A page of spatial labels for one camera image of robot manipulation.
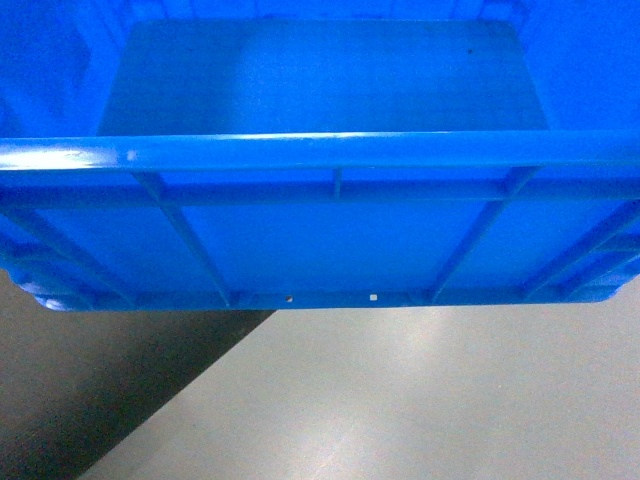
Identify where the large blue plastic crate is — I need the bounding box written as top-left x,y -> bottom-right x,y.
1,1 -> 639,311

